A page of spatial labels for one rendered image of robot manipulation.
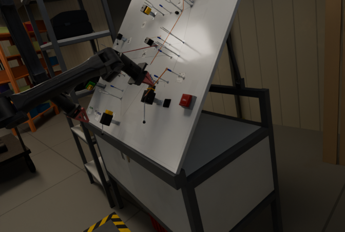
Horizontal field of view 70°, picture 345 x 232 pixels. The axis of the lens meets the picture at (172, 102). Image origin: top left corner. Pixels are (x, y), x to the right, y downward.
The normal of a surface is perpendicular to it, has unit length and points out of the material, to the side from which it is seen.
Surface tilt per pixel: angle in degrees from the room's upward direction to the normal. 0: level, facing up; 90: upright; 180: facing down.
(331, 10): 82
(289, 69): 90
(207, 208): 90
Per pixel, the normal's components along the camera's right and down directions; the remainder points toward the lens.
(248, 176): 0.58, 0.13
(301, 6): -0.70, 0.36
